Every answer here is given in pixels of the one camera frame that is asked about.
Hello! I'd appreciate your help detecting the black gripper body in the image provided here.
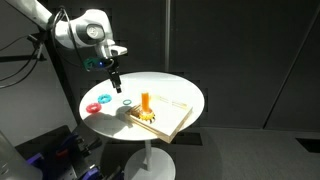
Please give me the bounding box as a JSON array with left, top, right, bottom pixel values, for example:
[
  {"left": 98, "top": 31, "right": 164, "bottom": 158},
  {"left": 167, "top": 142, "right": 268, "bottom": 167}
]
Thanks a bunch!
[{"left": 99, "top": 58, "right": 122, "bottom": 85}]

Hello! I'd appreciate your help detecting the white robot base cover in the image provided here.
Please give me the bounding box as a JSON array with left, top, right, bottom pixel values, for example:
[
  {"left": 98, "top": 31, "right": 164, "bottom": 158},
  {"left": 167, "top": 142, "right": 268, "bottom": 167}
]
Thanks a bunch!
[{"left": 0, "top": 130, "right": 44, "bottom": 180}]

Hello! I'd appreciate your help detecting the orange rod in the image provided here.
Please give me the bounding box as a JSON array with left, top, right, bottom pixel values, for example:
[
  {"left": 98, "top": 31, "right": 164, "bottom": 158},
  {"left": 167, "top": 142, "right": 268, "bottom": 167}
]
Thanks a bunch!
[{"left": 140, "top": 92, "right": 153, "bottom": 114}]

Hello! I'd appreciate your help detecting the black stand pole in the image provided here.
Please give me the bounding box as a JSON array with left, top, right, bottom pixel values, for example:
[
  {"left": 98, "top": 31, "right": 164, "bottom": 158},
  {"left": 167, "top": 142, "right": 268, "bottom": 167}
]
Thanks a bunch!
[{"left": 39, "top": 28, "right": 83, "bottom": 126}]

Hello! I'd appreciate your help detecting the wooden tray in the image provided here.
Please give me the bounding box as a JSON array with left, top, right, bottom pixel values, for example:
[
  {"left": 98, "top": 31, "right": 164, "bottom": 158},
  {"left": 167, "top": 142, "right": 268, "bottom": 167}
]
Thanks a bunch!
[{"left": 124, "top": 94, "right": 194, "bottom": 144}]

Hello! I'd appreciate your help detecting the black base platform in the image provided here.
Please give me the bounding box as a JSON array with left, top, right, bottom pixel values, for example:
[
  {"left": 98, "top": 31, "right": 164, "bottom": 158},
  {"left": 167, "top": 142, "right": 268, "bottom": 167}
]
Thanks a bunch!
[{"left": 14, "top": 124, "right": 125, "bottom": 180}]

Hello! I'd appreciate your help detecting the blue clamp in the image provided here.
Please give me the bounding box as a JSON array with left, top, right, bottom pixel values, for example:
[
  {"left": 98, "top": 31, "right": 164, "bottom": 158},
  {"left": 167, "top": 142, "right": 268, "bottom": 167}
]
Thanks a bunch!
[
  {"left": 83, "top": 165, "right": 102, "bottom": 180},
  {"left": 25, "top": 152, "right": 45, "bottom": 167}
]

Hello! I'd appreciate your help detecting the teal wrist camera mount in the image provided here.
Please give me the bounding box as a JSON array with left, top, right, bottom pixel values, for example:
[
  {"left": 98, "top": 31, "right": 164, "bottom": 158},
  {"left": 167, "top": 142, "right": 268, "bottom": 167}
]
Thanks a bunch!
[{"left": 83, "top": 57, "right": 102, "bottom": 71}]

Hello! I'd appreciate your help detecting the blue ring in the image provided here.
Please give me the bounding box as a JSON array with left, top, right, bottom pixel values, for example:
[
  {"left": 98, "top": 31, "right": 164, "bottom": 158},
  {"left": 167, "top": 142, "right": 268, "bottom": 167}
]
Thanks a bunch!
[{"left": 97, "top": 93, "right": 113, "bottom": 105}]

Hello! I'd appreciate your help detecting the red ring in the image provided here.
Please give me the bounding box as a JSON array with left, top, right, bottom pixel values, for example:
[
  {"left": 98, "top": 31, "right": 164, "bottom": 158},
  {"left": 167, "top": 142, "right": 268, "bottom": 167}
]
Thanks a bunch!
[{"left": 85, "top": 102, "right": 103, "bottom": 115}]

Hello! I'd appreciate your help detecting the yellow ring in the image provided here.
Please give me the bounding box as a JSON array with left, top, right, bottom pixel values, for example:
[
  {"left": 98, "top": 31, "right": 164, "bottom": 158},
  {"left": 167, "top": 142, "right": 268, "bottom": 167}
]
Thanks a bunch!
[{"left": 137, "top": 109, "right": 156, "bottom": 123}]

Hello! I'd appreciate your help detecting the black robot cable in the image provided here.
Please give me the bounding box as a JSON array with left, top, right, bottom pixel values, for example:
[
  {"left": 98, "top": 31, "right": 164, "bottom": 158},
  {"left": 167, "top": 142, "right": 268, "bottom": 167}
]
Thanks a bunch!
[{"left": 49, "top": 8, "right": 88, "bottom": 69}]

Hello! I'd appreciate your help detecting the white round table pedestal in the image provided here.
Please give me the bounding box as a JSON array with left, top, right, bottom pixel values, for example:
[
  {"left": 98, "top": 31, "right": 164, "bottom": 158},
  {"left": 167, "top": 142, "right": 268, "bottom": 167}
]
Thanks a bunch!
[{"left": 124, "top": 139, "right": 177, "bottom": 180}]

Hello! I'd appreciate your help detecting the red clamp handle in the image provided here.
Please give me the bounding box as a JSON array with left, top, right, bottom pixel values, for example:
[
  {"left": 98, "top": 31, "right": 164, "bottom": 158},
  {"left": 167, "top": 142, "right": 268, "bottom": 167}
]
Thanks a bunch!
[{"left": 55, "top": 148, "right": 70, "bottom": 158}]

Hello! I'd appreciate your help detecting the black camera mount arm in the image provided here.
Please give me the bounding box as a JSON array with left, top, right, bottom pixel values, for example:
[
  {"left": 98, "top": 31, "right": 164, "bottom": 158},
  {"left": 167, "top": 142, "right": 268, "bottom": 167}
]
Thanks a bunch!
[{"left": 0, "top": 34, "right": 48, "bottom": 64}]

